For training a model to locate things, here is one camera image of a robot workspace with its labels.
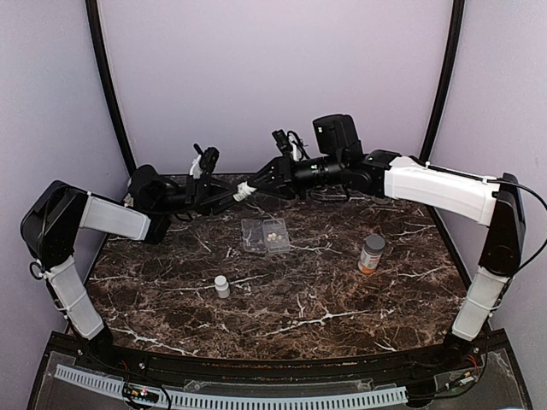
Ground black frame post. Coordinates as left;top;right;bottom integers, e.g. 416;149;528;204
419;0;466;161
85;0;137;175

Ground black right frame post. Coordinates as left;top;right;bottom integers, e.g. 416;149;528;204
419;0;466;161

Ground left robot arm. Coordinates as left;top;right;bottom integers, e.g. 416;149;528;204
21;165;249;372

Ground white slotted cable duct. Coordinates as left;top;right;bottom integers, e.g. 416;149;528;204
54;364;409;409

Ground white pill bottle front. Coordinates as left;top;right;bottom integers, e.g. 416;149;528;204
215;275;230;299

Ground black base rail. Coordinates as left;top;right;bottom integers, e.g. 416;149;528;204
42;328;509;385

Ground orange pill bottle grey cap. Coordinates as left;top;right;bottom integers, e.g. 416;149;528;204
358;234;385;274

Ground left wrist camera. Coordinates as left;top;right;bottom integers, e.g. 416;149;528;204
189;143;220;179

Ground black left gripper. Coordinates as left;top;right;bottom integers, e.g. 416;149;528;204
155;174;244;216

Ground yellow pills in organizer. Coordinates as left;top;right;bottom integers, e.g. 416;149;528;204
266;232;283;241

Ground white pill bottle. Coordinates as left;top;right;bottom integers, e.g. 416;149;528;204
232;181;257;202
215;275;230;299

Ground clear plastic pill organizer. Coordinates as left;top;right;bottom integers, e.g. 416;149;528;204
241;219;291;255

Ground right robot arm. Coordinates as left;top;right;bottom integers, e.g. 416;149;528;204
236;114;527;371

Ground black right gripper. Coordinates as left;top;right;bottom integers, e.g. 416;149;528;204
249;150;346;200

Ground black left frame post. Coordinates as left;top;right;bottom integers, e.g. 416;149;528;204
85;0;137;175

